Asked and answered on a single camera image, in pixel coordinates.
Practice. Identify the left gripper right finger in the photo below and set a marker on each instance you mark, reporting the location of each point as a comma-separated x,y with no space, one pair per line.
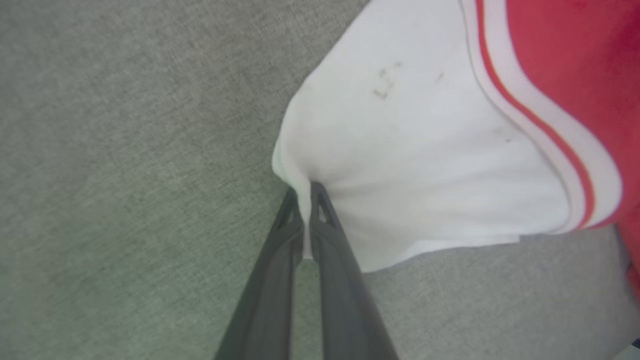
345,305

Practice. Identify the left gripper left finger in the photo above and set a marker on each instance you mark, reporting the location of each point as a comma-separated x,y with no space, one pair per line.
270,300

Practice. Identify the red and white jersey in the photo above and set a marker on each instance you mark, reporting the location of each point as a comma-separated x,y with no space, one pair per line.
425,150

